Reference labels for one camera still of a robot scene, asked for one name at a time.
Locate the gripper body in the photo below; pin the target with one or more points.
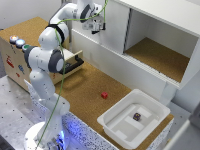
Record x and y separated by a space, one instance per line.
94 24

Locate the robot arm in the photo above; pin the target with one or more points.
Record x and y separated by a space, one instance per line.
42 76

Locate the white sliding door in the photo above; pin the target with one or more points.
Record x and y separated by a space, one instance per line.
116 31

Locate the wooden drawer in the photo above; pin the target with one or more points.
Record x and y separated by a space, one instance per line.
75 55

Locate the wooden drawer box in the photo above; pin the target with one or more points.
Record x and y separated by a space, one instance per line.
28 28

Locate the pink block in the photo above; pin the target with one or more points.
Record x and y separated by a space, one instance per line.
104 95

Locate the green button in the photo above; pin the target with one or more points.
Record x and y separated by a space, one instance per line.
25 47

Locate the blue button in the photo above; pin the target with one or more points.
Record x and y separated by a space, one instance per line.
20 42

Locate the white cabinet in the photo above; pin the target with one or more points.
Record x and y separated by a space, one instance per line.
173 13

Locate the red button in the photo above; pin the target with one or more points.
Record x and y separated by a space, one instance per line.
14 39

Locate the purple block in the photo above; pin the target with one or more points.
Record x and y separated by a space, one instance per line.
137 116

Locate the white plastic box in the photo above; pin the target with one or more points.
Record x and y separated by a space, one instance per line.
126 128

